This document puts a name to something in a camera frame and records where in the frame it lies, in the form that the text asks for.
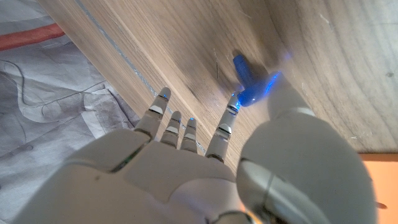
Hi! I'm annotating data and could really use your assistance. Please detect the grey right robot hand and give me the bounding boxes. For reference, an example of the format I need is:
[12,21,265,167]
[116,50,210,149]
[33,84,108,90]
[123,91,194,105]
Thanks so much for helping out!
[12,70,379,224]

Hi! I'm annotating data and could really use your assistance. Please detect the blue peg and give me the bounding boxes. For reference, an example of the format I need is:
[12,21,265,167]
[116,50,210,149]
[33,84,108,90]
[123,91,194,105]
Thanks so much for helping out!
[232,54,280,108]

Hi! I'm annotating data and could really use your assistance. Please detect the orange peg board toy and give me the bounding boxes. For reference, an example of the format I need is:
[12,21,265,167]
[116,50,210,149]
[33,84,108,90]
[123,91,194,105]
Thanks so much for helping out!
[359,152,398,224]

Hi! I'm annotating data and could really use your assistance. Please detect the printed fabric backdrop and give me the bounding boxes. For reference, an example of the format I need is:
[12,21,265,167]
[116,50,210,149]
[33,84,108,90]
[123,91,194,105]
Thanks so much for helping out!
[0,0,141,223]

